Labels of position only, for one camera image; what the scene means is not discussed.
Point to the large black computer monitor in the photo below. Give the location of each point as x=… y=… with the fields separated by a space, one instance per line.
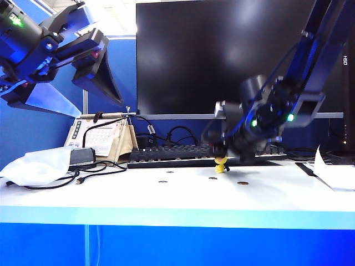
x=194 y=55

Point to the beige desk calendar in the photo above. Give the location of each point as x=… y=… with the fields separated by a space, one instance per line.
x=97 y=138

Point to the white partition post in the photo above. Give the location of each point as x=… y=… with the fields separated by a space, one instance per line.
x=85 y=102

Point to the white paper sheet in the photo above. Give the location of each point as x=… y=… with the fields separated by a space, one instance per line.
x=332 y=173

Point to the black power adapter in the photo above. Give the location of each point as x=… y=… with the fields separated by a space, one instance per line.
x=81 y=156
x=144 y=140

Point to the golden copper coin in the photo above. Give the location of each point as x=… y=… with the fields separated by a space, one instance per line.
x=242 y=183

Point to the pale blue table leg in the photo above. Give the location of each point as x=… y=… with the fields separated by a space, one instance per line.
x=86 y=246

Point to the white plastic bag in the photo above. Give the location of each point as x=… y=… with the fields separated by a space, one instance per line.
x=36 y=169

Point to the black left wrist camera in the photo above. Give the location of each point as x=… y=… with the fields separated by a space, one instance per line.
x=65 y=18

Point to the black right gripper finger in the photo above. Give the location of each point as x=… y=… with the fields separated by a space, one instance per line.
x=241 y=155
x=219 y=149

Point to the yellow doll figurine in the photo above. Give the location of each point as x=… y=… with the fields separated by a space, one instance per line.
x=220 y=167

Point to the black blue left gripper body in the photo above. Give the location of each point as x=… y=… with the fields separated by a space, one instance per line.
x=36 y=58

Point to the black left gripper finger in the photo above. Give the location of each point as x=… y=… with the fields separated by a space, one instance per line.
x=100 y=74
x=47 y=101

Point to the black monitor with white logo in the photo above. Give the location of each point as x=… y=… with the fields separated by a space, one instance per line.
x=350 y=91

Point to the wooden rod with metal clips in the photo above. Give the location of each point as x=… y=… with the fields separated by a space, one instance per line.
x=111 y=115

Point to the black blue left robot arm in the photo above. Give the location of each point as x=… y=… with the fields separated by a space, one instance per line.
x=16 y=22

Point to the black mechanical keyboard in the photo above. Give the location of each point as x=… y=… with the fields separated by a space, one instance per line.
x=166 y=155

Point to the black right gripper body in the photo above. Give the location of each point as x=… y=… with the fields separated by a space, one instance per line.
x=249 y=124

